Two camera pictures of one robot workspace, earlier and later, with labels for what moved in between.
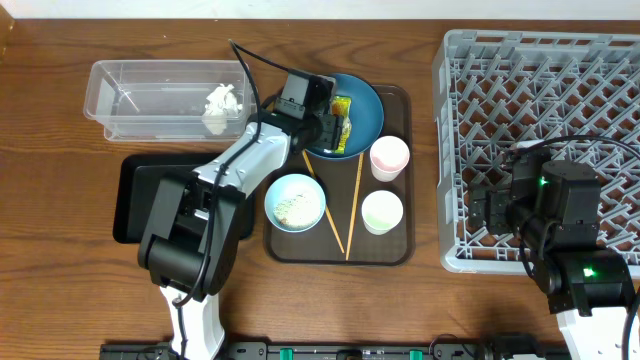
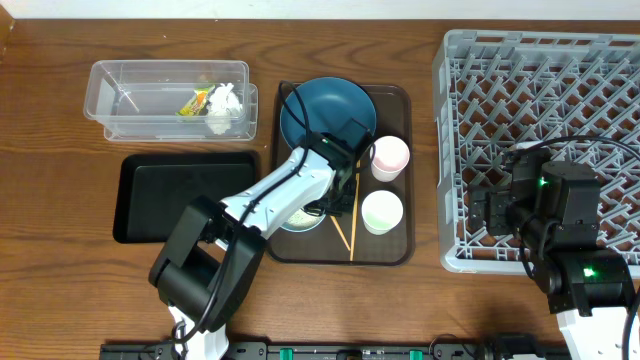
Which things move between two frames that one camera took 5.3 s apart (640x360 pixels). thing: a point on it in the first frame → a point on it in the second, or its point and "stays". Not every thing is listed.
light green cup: x=381 y=210 stays
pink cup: x=389 y=155 stays
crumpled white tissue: x=222 y=103 stays
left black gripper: x=332 y=138 → x=324 y=209
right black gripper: x=497 y=198 stays
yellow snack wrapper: x=341 y=108 → x=197 y=104
